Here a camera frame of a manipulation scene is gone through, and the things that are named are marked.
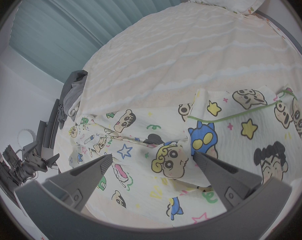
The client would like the bed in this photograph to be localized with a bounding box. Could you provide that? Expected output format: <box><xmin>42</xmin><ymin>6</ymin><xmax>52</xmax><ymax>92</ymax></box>
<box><xmin>58</xmin><ymin>0</ymin><xmax>302</xmax><ymax>230</ymax></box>

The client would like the light grey garment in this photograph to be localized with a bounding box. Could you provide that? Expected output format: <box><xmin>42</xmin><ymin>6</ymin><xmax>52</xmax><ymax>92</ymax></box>
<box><xmin>63</xmin><ymin>84</ymin><xmax>86</xmax><ymax>121</ymax></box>

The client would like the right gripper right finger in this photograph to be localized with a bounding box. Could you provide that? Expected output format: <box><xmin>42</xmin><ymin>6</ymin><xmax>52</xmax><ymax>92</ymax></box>
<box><xmin>193</xmin><ymin>152</ymin><xmax>262</xmax><ymax>210</ymax></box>

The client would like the white printed pyjama top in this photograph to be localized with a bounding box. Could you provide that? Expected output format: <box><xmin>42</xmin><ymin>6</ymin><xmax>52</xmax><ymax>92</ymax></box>
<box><xmin>66</xmin><ymin>85</ymin><xmax>302</xmax><ymax>229</ymax></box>

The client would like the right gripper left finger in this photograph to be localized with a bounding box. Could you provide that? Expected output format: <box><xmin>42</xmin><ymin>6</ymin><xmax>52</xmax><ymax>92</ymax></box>
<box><xmin>42</xmin><ymin>155</ymin><xmax>113</xmax><ymax>209</ymax></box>

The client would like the dark grey chest of drawers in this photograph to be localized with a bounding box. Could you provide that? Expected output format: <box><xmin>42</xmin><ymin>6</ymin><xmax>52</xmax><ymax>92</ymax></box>
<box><xmin>37</xmin><ymin>99</ymin><xmax>62</xmax><ymax>149</ymax></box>

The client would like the dark grey garment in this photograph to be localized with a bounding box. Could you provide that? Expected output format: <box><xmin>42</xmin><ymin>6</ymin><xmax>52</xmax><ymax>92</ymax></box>
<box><xmin>56</xmin><ymin>104</ymin><xmax>67</xmax><ymax>130</ymax></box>

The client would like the blue-green curtain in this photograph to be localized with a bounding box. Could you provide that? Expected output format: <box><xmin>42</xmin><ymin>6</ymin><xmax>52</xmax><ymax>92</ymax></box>
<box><xmin>8</xmin><ymin>0</ymin><xmax>194</xmax><ymax>84</ymax></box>

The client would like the black garment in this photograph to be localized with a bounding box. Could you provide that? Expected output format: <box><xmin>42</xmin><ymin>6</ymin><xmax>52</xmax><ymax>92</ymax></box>
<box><xmin>60</xmin><ymin>70</ymin><xmax>89</xmax><ymax>102</ymax></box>

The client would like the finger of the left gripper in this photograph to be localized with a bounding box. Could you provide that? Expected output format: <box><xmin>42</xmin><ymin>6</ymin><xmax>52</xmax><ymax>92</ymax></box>
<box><xmin>23</xmin><ymin>141</ymin><xmax>40</xmax><ymax>154</ymax></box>
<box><xmin>46</xmin><ymin>154</ymin><xmax>60</xmax><ymax>172</ymax></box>

